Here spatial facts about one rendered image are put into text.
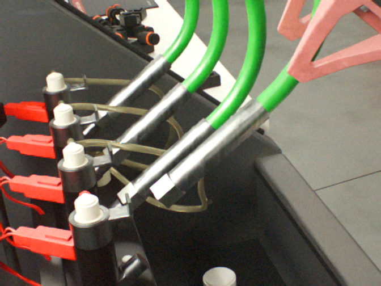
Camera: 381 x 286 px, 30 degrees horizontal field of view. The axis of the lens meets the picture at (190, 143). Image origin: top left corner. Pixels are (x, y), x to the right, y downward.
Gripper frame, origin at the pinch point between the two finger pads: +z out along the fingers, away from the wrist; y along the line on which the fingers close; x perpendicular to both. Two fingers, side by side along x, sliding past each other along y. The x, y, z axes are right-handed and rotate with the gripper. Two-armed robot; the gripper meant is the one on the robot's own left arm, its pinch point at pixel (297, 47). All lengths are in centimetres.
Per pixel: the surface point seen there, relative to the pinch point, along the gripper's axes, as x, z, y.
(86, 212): -5.6, 15.7, 6.4
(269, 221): 25.5, 27.1, -19.3
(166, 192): -1.8, 11.9, 5.2
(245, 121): -0.1, 5.4, 2.7
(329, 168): 136, 91, -157
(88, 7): 8, 50, -83
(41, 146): -5.8, 25.3, -9.0
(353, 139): 149, 85, -178
